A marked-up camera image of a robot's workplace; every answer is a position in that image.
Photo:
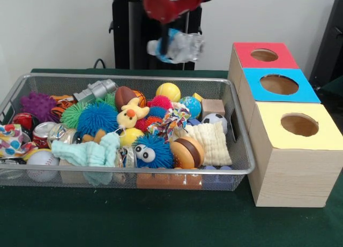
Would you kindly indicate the yellow foam ball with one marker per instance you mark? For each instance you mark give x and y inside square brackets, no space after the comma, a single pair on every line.
[168,92]

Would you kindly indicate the wooden box with three holes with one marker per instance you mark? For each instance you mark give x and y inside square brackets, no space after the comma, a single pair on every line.
[292,177]

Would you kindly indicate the toy hamburger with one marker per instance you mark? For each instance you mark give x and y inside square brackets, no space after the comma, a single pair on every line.
[187,152]

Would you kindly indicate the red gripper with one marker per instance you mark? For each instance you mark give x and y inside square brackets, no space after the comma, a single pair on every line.
[158,6]

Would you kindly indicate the green spiky ball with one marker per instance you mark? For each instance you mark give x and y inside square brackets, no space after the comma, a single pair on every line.
[72,114]

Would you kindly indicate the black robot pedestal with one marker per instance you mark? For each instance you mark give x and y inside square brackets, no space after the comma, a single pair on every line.
[134,43]

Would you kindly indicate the small soccer ball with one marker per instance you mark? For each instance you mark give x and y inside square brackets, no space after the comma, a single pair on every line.
[214,119]

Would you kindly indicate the dark green side table cloth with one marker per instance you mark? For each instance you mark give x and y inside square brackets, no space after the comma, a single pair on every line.
[335,97]

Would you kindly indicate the purple spiky ball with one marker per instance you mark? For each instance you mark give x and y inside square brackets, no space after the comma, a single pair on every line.
[37,105]

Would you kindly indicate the yellow plush duck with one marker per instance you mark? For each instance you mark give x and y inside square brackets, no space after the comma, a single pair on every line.
[130,115]

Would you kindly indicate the shallow metal mesh bin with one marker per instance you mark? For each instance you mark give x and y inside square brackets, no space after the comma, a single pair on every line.
[242,150]

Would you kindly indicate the mint green cloth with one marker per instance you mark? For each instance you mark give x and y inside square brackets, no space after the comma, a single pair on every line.
[88,152]

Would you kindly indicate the black panel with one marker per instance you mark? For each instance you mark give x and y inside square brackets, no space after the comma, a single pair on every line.
[329,43]

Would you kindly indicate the blue spiky ball with eyes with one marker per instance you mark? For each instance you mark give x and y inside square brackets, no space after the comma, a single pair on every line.
[158,153]

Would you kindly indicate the clear bottle with blue label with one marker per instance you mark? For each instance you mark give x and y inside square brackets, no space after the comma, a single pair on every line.
[185,48]

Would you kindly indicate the cream cloth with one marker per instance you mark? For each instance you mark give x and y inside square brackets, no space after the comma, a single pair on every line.
[211,142]

